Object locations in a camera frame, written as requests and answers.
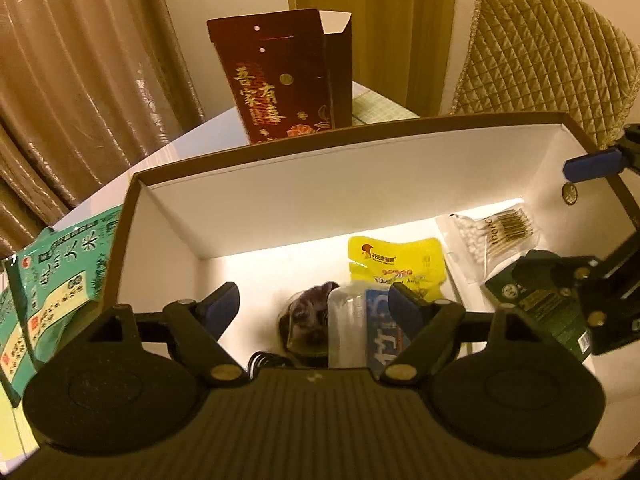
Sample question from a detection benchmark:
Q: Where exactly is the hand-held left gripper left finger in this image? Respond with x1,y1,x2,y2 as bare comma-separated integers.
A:
87,281,249,387

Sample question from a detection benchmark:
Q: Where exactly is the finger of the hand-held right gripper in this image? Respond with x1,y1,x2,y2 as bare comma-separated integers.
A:
564,123,640,183
515,225,640,356

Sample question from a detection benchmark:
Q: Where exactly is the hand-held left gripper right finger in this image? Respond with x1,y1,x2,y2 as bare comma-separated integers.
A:
382,282,527,386

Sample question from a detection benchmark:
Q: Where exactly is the blue labelled plastic box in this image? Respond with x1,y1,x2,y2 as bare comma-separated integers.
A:
365,287,417,374

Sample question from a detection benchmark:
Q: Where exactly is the yellow snack packet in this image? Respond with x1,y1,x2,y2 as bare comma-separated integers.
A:
347,234,449,302

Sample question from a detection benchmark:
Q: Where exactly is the dark green packet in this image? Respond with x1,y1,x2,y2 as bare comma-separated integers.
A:
482,252,594,362

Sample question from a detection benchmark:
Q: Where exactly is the black coil hair tie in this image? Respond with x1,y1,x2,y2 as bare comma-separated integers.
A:
248,351,294,379

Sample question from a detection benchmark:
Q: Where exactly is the clear bag of nuts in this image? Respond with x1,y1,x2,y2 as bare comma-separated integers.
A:
277,282,334,357

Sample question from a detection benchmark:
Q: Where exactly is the clear bag of cotton swabs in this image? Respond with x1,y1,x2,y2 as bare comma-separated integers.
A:
434,207,544,287

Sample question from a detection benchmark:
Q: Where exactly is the brown cardboard box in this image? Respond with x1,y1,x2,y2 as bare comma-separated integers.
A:
102,111,640,456

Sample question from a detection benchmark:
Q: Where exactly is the quilted chair cover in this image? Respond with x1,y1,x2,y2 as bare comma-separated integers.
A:
449,0,640,150

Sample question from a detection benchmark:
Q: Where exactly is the green rice packet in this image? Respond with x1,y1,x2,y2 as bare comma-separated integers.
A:
10,205,124,401
0,260,38,408

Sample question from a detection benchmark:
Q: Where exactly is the checkered tablecloth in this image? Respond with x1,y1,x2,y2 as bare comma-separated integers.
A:
0,80,423,466

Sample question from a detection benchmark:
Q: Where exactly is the dark red gift box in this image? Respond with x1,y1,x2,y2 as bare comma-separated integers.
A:
206,7,354,145

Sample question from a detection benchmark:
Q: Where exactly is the yellow wooden door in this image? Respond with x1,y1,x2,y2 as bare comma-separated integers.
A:
282,0,459,119

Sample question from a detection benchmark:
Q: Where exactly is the beige curtain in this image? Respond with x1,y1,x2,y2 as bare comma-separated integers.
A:
0,0,207,262

